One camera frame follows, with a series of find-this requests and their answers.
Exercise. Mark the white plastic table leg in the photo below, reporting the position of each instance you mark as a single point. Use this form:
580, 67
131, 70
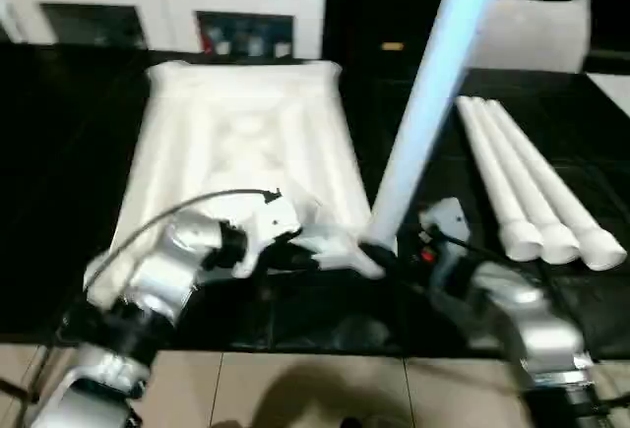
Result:
566, 192
497, 177
433, 79
531, 187

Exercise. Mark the white plastic table top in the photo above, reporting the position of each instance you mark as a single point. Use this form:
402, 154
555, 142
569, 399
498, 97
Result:
236, 128

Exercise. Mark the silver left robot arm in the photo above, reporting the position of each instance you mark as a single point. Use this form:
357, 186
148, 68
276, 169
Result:
162, 270

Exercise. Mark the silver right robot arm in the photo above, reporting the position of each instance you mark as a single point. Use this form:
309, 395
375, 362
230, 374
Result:
536, 310

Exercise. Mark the small tan label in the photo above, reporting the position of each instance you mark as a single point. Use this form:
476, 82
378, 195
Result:
392, 46

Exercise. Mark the black table mat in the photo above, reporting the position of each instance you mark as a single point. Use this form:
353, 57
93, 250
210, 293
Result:
49, 152

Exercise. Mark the white flat board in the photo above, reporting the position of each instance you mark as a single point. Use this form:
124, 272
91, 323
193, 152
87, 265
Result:
612, 93

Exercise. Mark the black cabinet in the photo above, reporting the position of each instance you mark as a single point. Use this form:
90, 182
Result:
359, 5

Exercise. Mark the black stand leg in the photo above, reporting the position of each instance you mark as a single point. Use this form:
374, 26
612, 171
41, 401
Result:
17, 391

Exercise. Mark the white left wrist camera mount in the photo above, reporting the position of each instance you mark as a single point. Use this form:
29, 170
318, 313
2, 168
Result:
266, 231

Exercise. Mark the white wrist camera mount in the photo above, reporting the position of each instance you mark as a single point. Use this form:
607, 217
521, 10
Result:
448, 221
266, 231

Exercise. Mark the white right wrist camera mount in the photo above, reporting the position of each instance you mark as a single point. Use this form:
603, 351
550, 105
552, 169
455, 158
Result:
448, 221

